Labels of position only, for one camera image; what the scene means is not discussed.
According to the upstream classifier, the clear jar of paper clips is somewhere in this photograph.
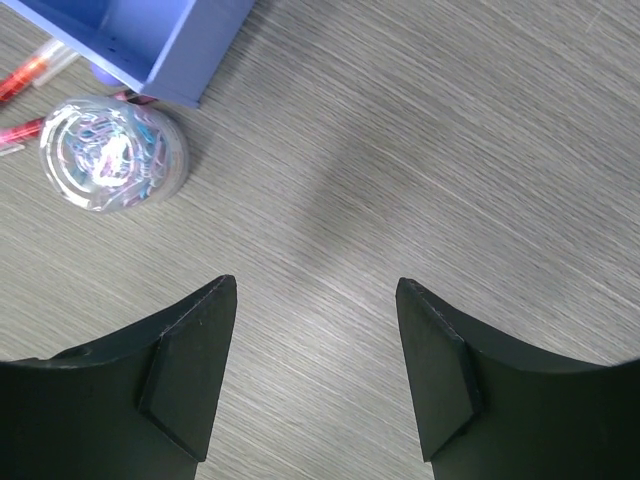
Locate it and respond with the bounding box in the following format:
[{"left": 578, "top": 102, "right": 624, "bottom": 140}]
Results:
[{"left": 39, "top": 96, "right": 190, "bottom": 213}]

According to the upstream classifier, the orange capped pen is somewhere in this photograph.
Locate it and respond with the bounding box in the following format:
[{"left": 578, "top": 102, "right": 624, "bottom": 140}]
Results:
[{"left": 1, "top": 39, "right": 79, "bottom": 102}]

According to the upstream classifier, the purple drawer box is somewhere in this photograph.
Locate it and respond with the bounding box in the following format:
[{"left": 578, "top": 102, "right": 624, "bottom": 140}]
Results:
[{"left": 5, "top": 0, "right": 255, "bottom": 108}]

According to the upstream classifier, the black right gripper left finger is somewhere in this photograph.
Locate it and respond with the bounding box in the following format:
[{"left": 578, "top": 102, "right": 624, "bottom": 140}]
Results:
[{"left": 1, "top": 275, "right": 237, "bottom": 479}]

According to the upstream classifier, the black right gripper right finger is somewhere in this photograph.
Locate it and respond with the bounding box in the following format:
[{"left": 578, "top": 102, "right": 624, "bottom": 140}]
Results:
[{"left": 396, "top": 278, "right": 639, "bottom": 479}]

